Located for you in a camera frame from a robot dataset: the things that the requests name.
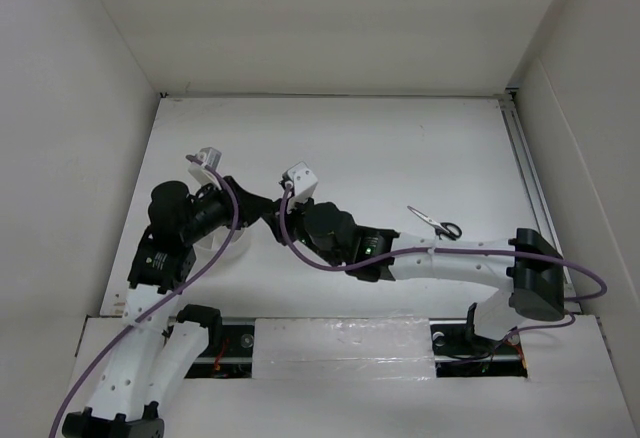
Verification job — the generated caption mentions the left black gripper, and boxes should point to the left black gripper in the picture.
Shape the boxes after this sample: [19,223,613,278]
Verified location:
[182,175,273,244]

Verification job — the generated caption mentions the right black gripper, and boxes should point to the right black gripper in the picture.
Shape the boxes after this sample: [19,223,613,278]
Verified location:
[264,189,343,267]

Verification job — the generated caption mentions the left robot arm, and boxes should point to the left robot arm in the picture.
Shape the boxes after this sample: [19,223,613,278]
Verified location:
[61,177,275,437]

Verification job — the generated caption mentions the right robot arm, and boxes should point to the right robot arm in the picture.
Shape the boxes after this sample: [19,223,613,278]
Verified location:
[275,197,567,352]

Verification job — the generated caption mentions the white divided round container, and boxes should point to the white divided round container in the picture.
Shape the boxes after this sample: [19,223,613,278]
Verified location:
[194,228,251,267]

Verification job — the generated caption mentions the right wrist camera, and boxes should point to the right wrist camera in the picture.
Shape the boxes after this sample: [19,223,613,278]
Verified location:
[280,161,318,212]

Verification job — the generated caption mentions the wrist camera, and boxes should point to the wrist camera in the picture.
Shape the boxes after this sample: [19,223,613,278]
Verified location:
[280,161,318,212]
[187,147,222,185]

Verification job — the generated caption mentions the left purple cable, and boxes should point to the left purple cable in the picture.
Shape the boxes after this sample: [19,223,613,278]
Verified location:
[47,152,244,438]

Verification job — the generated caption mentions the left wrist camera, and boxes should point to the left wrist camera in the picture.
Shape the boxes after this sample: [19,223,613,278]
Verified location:
[187,147,222,185]

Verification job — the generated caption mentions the black handled scissors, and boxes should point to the black handled scissors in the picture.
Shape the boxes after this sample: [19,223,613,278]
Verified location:
[406,205,462,241]

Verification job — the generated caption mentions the aluminium rail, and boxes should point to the aluminium rail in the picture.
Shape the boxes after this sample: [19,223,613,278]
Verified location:
[497,88,581,314]

